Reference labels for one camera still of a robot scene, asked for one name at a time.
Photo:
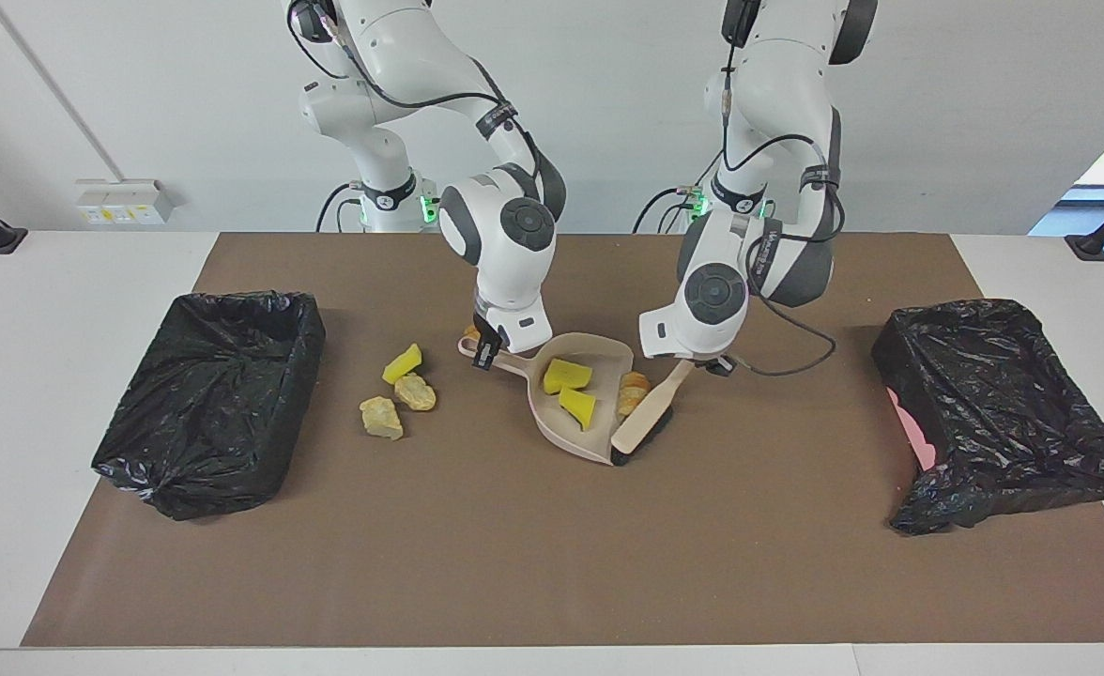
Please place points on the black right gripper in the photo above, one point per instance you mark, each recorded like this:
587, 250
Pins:
489, 329

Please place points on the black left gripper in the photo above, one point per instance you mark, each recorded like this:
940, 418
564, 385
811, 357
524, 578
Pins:
717, 364

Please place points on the yellow sponge piece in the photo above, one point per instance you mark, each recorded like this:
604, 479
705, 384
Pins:
403, 364
578, 407
566, 376

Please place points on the beige lump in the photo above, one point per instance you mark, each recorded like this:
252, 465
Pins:
381, 418
415, 392

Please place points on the toy croissant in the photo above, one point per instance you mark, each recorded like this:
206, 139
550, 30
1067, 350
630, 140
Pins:
634, 387

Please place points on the beige hand brush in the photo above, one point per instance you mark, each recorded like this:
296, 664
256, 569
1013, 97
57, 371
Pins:
646, 418

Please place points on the beige plastic dustpan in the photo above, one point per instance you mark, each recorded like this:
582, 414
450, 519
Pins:
599, 359

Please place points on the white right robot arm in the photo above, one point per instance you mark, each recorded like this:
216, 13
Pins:
500, 244

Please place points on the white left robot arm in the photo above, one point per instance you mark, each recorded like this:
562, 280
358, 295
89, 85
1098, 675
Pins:
777, 75

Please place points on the pink plastic bin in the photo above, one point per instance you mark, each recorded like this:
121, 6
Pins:
918, 441

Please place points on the black bag covered bin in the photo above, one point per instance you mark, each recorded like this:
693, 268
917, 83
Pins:
205, 404

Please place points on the brown table mat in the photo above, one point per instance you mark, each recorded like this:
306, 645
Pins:
552, 582

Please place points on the black garbage bag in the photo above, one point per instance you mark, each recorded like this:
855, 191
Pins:
1003, 394

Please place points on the white wall socket box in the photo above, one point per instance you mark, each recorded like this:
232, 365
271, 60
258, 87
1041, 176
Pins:
120, 202

